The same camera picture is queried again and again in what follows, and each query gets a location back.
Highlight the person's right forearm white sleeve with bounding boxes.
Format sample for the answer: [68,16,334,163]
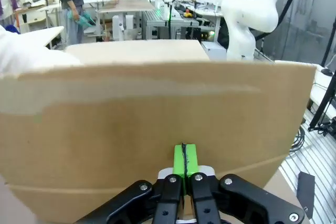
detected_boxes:
[0,24,82,78]

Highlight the aluminium frame workbench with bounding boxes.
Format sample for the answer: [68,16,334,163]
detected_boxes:
[142,8,202,42]

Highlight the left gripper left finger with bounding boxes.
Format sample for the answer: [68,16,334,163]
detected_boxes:
[76,142,186,224]

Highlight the brown cardboard box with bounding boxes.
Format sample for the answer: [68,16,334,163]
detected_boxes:
[0,39,317,224]

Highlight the wood-topped table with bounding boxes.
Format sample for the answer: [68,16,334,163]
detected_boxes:
[97,0,156,41]

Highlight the black camera tripod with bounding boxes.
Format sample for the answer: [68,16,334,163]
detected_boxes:
[307,19,336,137]

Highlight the large white table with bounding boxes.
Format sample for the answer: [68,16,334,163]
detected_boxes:
[20,26,65,50]

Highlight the loose black floor cables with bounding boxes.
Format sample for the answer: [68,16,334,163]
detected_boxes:
[288,125,307,154]

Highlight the aluminium slotted base plate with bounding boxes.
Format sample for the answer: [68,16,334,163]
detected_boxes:
[275,108,336,224]

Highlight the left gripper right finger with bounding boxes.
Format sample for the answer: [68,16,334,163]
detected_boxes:
[185,144,306,224]

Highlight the figure in purple vest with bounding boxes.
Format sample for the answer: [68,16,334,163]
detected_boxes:
[0,0,19,28]

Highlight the black flat plate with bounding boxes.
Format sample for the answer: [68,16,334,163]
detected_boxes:
[297,170,316,213]

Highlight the white control box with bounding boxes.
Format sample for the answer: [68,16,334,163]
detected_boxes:
[201,40,228,61]

